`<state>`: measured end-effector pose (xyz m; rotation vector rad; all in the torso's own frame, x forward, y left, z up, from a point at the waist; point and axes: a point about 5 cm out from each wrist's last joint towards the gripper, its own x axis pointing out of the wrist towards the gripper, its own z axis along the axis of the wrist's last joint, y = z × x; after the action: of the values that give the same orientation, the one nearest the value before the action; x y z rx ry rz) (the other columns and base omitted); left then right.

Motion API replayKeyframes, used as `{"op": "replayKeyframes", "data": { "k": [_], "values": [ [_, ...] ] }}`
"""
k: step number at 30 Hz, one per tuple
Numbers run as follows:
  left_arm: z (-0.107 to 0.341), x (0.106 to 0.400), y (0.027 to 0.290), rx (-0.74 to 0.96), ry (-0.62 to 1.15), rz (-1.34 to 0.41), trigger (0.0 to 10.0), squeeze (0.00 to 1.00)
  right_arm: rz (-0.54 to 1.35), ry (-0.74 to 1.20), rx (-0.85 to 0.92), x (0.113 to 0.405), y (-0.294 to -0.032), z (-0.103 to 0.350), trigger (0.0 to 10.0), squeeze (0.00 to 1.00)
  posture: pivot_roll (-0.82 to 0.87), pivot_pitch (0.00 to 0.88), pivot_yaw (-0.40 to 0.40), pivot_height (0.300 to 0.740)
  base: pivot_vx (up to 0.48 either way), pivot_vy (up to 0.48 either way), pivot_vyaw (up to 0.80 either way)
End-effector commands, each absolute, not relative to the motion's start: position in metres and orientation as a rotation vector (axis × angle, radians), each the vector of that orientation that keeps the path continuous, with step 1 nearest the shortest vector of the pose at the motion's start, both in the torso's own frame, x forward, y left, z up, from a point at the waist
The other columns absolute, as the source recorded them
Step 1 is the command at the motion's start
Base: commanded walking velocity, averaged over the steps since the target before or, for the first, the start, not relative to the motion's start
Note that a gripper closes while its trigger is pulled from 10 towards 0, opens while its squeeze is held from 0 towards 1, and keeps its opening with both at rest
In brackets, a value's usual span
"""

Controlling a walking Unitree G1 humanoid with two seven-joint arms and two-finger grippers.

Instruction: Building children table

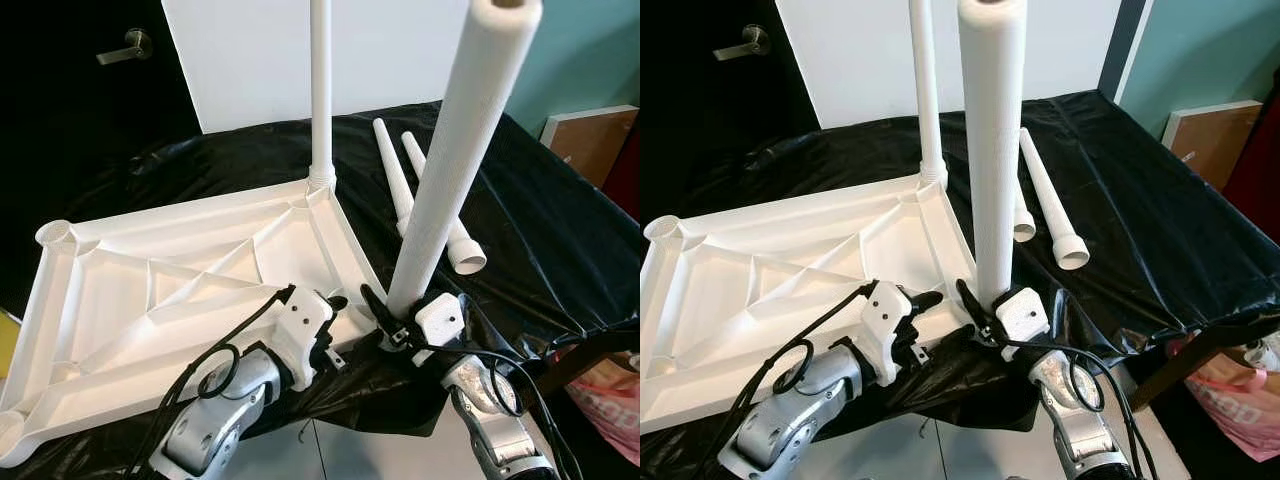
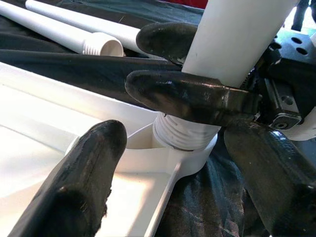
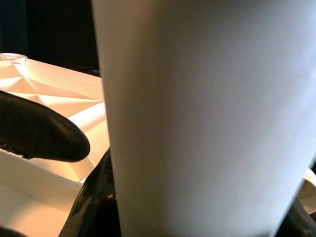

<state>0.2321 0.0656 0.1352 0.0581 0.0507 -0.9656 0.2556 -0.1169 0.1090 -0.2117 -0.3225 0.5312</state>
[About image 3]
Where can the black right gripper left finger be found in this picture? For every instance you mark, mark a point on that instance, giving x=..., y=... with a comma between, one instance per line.
x=96, y=209

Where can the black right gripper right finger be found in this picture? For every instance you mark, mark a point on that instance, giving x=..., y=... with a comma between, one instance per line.
x=303, y=222

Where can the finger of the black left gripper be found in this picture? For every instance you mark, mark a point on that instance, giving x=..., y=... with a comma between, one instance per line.
x=7, y=233
x=42, y=130

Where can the white plastic table leg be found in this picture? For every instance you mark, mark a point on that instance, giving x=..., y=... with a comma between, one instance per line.
x=197, y=111

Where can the white plastic table top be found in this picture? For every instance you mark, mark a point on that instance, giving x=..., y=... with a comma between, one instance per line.
x=37, y=187

